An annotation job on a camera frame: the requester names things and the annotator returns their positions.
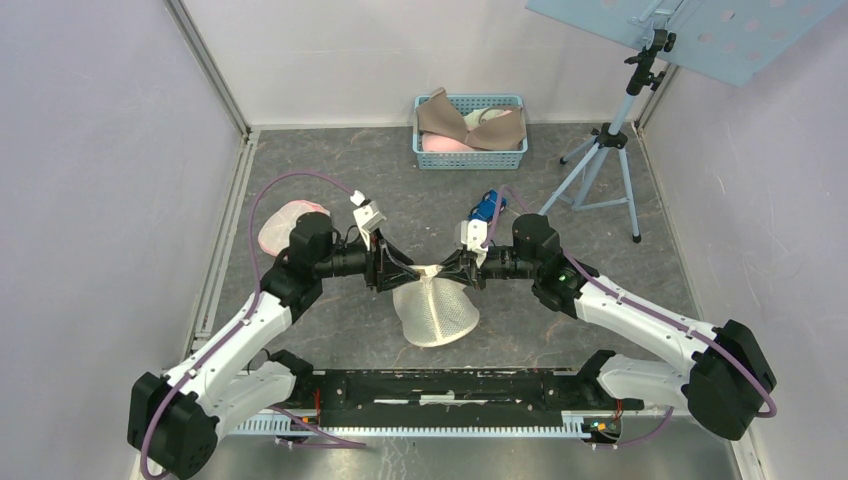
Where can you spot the light blue perforated board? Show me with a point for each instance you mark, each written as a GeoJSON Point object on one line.
{"type": "Point", "coordinates": [726, 40]}

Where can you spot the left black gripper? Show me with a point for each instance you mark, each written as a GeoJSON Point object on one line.
{"type": "Point", "coordinates": [386, 266]}

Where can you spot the blue tripod stand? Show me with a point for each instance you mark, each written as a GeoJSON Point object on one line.
{"type": "Point", "coordinates": [609, 137]}

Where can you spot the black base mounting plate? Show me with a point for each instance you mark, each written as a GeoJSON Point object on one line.
{"type": "Point", "coordinates": [513, 397]}

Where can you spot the white round tub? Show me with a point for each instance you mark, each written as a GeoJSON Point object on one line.
{"type": "Point", "coordinates": [434, 311]}

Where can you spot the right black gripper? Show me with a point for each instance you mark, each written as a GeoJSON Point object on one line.
{"type": "Point", "coordinates": [463, 268]}

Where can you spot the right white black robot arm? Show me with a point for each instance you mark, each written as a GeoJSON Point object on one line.
{"type": "Point", "coordinates": [718, 374]}

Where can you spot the blue toy car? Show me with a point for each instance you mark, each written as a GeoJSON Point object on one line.
{"type": "Point", "coordinates": [486, 208]}

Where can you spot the light green cloth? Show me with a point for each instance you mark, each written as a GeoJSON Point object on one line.
{"type": "Point", "coordinates": [478, 117]}

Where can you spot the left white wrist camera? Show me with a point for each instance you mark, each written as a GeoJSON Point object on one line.
{"type": "Point", "coordinates": [368, 218]}

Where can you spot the white mesh laundry bag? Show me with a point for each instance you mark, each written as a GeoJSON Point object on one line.
{"type": "Point", "coordinates": [274, 234]}

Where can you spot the pink cloth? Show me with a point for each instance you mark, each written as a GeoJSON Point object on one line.
{"type": "Point", "coordinates": [435, 143]}

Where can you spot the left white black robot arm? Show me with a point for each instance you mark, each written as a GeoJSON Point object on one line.
{"type": "Point", "coordinates": [177, 419]}

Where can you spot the blue plastic basket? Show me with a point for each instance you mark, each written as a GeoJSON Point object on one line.
{"type": "Point", "coordinates": [477, 160]}

